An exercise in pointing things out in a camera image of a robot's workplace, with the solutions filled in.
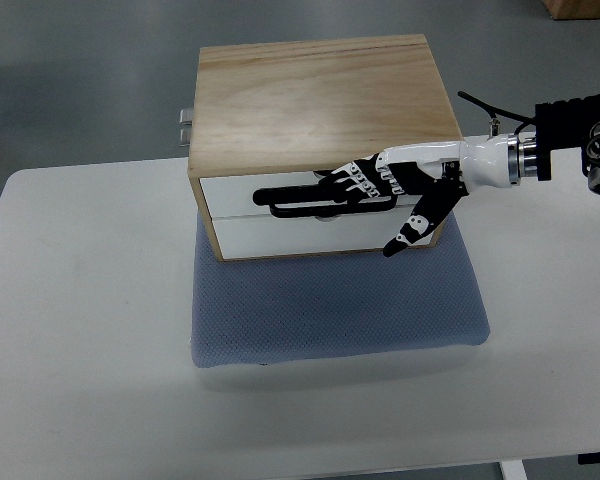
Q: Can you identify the white lower drawer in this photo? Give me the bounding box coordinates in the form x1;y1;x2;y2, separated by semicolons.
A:
210;200;445;260

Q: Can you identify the wooden drawer cabinet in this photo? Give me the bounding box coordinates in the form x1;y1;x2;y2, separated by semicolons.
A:
188;35;461;255

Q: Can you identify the metal clamp behind cabinet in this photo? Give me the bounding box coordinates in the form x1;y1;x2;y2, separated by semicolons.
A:
179;107;193;147

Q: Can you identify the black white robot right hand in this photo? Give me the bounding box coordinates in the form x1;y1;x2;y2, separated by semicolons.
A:
318;135;520;257

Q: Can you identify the white table leg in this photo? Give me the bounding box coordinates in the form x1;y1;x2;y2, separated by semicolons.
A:
499;460;528;480

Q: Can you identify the blue grey mesh cushion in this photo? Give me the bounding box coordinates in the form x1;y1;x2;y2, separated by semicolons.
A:
191;216;490;368

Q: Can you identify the cardboard box corner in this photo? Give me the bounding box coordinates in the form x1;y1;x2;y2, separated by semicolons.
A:
542;0;600;20

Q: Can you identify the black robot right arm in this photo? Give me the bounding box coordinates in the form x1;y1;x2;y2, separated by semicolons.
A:
458;91;600;195

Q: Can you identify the black control box under table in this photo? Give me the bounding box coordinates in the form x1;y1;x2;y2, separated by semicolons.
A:
577;452;600;465

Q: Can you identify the white drawer black handle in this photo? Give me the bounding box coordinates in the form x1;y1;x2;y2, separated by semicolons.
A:
200;172;420;219

